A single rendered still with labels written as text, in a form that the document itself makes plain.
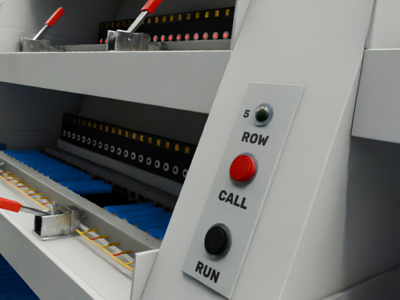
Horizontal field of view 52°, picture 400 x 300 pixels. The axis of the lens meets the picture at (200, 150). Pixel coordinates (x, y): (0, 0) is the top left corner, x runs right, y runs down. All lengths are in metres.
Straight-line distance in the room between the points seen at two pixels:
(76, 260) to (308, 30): 0.26
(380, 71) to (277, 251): 0.10
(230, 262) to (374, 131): 0.10
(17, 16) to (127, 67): 0.49
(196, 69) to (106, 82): 0.13
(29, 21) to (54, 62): 0.33
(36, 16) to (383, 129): 0.73
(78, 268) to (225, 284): 0.17
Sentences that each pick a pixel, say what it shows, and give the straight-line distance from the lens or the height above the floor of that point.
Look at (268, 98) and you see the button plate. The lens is 0.25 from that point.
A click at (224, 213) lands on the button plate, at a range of 0.24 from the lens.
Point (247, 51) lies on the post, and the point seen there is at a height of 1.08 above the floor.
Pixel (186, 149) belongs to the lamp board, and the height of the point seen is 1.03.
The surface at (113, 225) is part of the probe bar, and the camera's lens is 0.40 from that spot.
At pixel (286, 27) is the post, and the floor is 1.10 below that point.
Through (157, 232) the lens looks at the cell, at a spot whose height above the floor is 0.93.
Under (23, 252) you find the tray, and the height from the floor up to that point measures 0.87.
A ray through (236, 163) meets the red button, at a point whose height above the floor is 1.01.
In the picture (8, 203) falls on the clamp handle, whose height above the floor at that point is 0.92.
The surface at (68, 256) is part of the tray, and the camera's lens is 0.39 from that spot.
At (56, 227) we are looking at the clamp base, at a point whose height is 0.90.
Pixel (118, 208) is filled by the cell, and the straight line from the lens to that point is 0.47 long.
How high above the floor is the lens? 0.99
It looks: 5 degrees up
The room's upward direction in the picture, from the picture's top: 20 degrees clockwise
